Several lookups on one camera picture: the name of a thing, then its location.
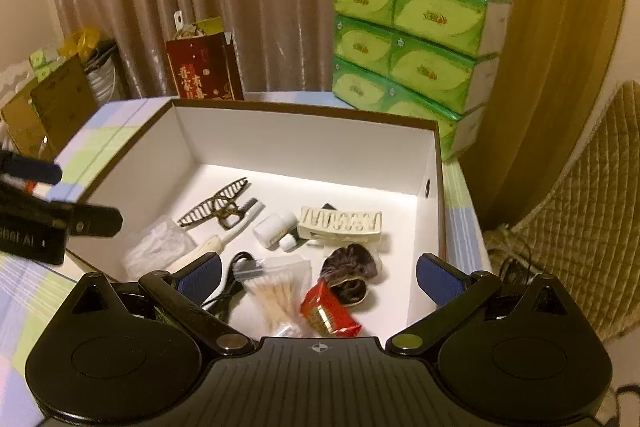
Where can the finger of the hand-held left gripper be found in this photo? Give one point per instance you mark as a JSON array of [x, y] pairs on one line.
[[95, 219], [37, 169]]

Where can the stack of green tissue packs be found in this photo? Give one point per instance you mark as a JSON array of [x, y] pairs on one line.
[[415, 57]]

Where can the small white bottle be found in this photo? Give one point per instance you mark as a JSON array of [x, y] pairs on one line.
[[270, 229]]

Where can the yellow plastic bag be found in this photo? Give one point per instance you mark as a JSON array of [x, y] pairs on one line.
[[80, 41]]

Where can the brown cardboard box white inside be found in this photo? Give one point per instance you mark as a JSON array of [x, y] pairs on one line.
[[310, 147]]

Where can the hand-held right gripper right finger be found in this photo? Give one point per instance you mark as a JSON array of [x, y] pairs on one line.
[[439, 279]]

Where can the red snack packet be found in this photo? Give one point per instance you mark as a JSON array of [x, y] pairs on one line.
[[327, 312]]

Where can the red gift bag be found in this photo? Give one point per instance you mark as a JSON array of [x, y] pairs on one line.
[[202, 72]]

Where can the cream hair claw clip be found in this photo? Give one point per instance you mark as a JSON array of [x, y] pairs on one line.
[[340, 222]]

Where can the white brush black bristles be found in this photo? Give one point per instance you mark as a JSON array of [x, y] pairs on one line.
[[200, 252]]

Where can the clear plastic bag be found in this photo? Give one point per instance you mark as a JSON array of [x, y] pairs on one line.
[[155, 247]]

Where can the brown cardboard carton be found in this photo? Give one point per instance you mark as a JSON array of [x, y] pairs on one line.
[[20, 127], [65, 102]]

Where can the grey metal bin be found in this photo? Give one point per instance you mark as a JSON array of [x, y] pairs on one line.
[[105, 77]]

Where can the white plastic tab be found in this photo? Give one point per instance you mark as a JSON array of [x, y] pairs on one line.
[[178, 19]]

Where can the bag of cotton swabs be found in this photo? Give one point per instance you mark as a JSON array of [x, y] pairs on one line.
[[280, 292]]

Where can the quilted chair back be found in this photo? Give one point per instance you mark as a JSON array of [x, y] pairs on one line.
[[575, 217]]

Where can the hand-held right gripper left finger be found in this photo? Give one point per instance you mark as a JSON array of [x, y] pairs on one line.
[[200, 274]]

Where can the yellow packet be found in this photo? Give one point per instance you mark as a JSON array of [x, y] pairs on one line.
[[207, 27]]

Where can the golden brown curtain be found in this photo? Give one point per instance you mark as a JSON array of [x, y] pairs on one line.
[[525, 32]]

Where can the white scalloped board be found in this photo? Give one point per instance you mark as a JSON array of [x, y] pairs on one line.
[[12, 79]]

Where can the small green box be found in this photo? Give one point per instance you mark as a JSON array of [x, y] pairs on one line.
[[44, 59]]

